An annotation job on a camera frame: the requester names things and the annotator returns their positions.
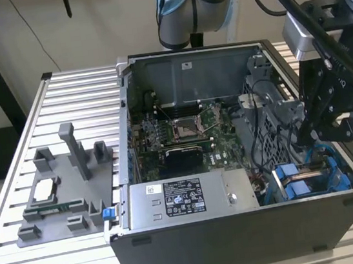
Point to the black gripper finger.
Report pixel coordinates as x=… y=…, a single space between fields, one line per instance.
x=348 y=129
x=311 y=120

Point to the hard disk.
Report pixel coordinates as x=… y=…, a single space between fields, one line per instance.
x=298 y=189
x=287 y=170

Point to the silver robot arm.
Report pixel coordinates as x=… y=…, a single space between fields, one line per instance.
x=206 y=14

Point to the grey disk bay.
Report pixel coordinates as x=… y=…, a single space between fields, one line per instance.
x=260 y=127

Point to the black RAM slot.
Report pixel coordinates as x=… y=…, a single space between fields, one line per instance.
x=176 y=109

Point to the green motherboard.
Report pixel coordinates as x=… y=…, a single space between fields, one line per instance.
x=228 y=154

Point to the silver power supply unit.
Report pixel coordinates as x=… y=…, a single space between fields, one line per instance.
x=211 y=195

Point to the CPU socket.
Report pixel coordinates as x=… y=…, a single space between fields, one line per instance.
x=185 y=129

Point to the black graphics card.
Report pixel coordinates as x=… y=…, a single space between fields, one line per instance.
x=183 y=158

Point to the white case sticker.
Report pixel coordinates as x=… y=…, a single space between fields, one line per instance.
x=187 y=65

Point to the thin locking lever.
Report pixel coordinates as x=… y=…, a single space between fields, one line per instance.
x=164 y=113

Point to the dark grey PC case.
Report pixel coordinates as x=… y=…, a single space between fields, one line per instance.
x=227 y=245

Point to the blue case latch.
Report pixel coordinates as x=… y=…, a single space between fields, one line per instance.
x=108 y=213

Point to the grey parts rack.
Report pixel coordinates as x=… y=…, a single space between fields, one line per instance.
x=69 y=185

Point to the green RAM stick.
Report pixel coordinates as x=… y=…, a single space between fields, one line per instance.
x=66 y=205

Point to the black table corner cap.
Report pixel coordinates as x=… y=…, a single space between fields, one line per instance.
x=46 y=76

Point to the black antenna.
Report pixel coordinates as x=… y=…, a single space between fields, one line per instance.
x=66 y=3

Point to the silver CPU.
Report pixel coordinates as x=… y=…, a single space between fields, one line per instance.
x=43 y=190

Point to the black wrist mount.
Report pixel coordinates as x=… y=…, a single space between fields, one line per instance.
x=352 y=30

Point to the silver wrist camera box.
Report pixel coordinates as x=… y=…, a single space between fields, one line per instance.
x=297 y=34

